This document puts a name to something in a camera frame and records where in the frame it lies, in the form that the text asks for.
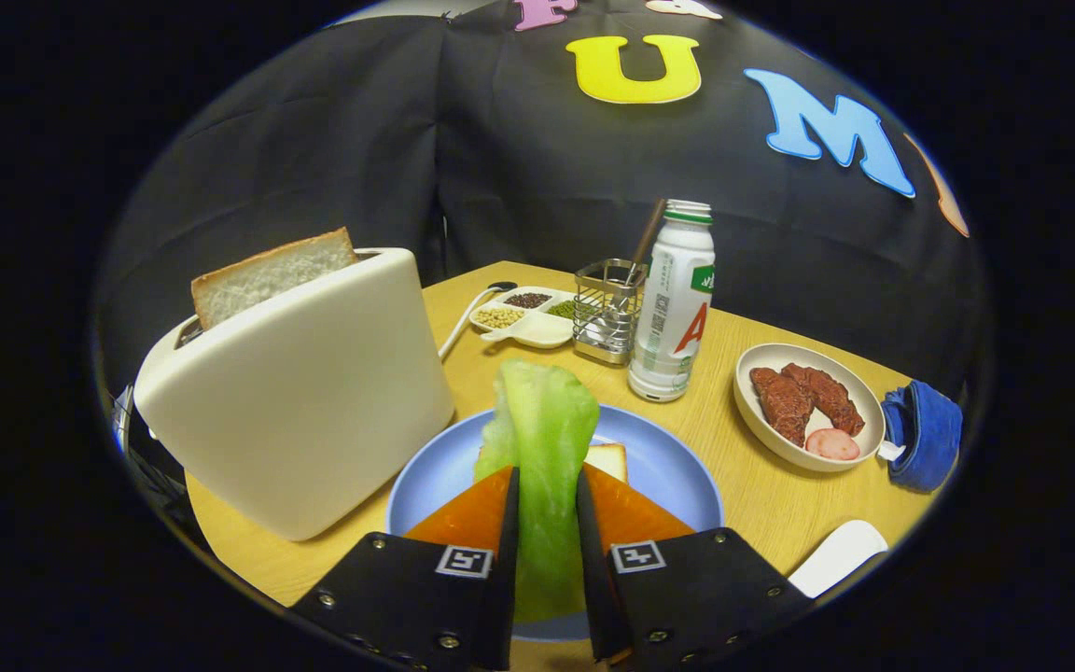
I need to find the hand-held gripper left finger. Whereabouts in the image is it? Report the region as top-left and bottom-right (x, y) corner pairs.
(288, 466), (522, 672)

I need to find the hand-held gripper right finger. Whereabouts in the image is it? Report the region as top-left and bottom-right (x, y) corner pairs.
(575, 466), (817, 667)

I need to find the green lettuce leaf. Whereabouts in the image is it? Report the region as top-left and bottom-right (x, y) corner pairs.
(474, 358), (601, 624)

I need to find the toasted bread slice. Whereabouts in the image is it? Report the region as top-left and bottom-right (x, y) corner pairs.
(190, 227), (360, 332)

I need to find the white bread slice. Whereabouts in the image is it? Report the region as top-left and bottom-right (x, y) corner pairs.
(584, 443), (630, 483)

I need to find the blue round plate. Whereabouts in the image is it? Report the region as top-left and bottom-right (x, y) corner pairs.
(385, 403), (725, 643)

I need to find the cream round meat plate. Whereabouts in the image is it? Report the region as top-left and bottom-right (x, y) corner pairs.
(733, 343), (887, 472)

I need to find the white square plate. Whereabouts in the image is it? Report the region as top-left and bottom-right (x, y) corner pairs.
(788, 520), (889, 599)

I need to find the white divided dish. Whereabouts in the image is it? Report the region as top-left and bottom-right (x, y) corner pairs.
(469, 286), (578, 349)

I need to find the brown meat piece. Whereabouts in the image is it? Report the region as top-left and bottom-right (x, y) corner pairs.
(749, 367), (818, 447)
(782, 363), (866, 437)

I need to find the cream white toaster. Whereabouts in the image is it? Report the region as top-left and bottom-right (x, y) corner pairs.
(133, 247), (455, 543)

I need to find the white green drink bottle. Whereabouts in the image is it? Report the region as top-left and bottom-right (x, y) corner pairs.
(628, 199), (716, 403)

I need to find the pink ham slice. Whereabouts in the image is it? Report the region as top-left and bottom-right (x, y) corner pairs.
(805, 428), (861, 461)

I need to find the brown wooden stick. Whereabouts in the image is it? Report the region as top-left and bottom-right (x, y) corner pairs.
(629, 198), (667, 286)

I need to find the blue folded towel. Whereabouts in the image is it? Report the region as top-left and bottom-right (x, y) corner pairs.
(880, 380), (964, 494)

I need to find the black backdrop cloth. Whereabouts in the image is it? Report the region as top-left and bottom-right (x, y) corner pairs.
(94, 0), (996, 421)

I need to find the metal wire utensil holder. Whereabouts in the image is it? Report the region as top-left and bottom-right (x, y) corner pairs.
(574, 259), (647, 365)

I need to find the white toaster cable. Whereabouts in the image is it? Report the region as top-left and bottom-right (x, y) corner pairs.
(439, 286), (501, 361)

